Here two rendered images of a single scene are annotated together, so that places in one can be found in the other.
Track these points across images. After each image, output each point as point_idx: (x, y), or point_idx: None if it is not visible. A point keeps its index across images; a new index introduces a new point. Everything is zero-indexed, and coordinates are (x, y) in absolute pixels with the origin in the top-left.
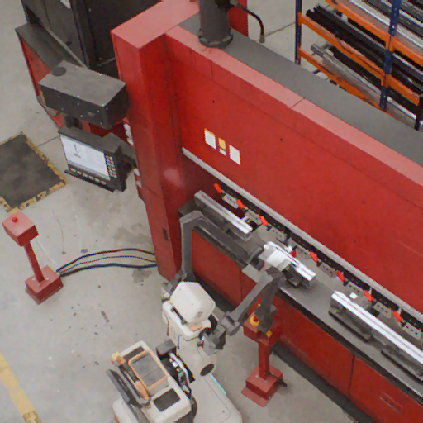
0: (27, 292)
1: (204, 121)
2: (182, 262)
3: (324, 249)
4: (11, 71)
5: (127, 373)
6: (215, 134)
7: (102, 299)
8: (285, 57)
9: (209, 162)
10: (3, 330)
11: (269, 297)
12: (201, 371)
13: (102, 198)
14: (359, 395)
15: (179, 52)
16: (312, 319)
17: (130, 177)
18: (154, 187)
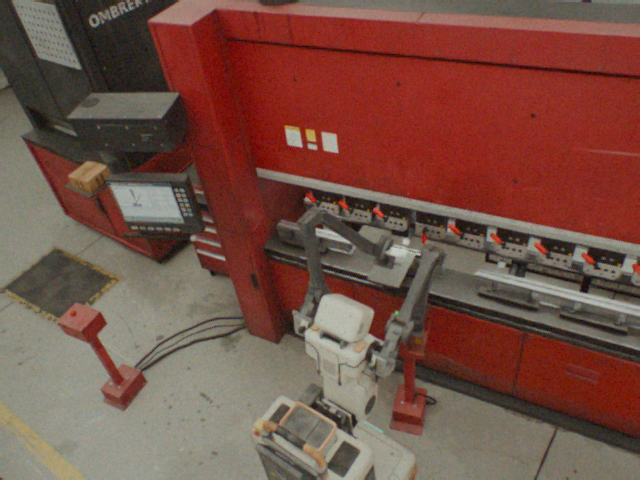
0: (106, 401)
1: (283, 116)
2: (310, 277)
3: (467, 215)
4: (29, 198)
5: (287, 440)
6: (300, 126)
7: (196, 380)
8: None
9: (294, 170)
10: (88, 455)
11: (428, 285)
12: (365, 408)
13: (162, 282)
14: (531, 381)
15: (240, 27)
16: (460, 309)
17: (184, 255)
18: (233, 225)
